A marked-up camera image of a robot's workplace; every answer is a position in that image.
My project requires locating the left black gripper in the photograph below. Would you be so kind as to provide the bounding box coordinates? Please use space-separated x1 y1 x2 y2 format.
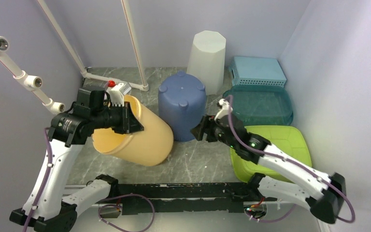
91 101 144 134

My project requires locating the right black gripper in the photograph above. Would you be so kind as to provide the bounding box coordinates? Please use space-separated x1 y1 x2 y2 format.
190 114 237 149

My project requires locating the beige bucket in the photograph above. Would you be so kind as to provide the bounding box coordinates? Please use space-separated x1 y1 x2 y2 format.
92 95 174 166

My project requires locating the blue bucket rim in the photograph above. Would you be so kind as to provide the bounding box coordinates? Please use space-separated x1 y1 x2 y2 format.
158 71 207 142

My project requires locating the teal transparent tub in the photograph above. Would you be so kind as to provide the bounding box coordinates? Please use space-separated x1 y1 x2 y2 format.
222 85 294 126

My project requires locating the translucent white bucket liner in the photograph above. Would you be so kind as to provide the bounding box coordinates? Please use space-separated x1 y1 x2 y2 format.
186 30 226 95

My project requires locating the light blue perforated basket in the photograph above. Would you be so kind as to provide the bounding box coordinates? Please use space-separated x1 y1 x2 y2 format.
228 56 286 87

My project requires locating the lime green tub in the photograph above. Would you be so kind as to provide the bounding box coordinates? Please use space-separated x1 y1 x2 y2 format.
230 125 312 183

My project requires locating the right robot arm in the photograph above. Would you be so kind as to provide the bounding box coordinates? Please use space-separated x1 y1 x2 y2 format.
190 115 347 224

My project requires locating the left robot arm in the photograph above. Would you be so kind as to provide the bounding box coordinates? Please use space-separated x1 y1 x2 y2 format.
9 87 144 232

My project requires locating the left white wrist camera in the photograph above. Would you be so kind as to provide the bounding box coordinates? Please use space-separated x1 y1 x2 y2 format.
106 80 132 106

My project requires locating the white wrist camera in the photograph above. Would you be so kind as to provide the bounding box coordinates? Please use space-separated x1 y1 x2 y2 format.
106 80 132 106
214 99 233 121

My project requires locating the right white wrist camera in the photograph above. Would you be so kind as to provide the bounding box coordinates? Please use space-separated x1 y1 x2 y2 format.
214 99 233 121

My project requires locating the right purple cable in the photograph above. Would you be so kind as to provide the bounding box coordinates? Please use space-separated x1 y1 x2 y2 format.
225 94 356 224

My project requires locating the purple cable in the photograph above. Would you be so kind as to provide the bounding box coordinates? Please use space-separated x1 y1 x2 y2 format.
20 127 156 232
225 94 356 224

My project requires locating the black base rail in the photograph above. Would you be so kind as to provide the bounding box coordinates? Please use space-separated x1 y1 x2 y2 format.
98 182 262 216

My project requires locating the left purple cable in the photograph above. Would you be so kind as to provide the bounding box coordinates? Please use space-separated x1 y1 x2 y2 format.
20 127 156 232

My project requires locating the white PVC pipe frame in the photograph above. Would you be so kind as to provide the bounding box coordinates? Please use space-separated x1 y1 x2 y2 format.
0 0 150 116

